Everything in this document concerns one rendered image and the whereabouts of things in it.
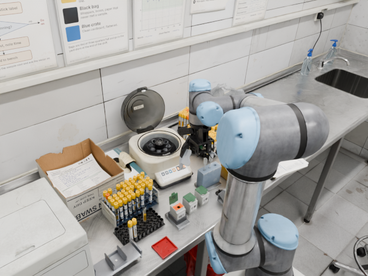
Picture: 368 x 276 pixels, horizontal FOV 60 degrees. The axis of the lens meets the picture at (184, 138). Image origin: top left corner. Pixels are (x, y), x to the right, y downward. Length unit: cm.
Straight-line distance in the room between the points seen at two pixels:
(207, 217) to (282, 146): 73
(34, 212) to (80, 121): 62
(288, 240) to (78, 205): 73
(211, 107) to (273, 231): 39
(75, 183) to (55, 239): 52
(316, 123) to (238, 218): 29
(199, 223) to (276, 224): 39
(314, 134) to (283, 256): 44
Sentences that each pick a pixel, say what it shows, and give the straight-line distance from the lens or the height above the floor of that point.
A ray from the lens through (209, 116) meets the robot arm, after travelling 98.
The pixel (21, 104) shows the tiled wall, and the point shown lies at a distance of 136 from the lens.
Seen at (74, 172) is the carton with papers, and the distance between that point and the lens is 143.
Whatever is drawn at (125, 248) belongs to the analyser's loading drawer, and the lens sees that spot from 116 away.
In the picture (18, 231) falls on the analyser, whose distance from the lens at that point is 94.
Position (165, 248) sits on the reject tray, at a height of 88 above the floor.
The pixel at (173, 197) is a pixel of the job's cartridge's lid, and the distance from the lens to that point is 123.
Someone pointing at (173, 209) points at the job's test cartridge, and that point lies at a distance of 122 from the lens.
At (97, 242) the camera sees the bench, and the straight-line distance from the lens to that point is 124.
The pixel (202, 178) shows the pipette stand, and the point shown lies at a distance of 135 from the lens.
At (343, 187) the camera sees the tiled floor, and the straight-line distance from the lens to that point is 309.
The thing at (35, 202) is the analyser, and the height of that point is 117.
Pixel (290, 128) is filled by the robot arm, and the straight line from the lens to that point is 63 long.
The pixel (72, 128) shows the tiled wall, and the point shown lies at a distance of 149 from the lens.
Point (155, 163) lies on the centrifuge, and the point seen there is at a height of 98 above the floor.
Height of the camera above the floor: 185
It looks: 35 degrees down
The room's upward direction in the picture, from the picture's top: 3 degrees clockwise
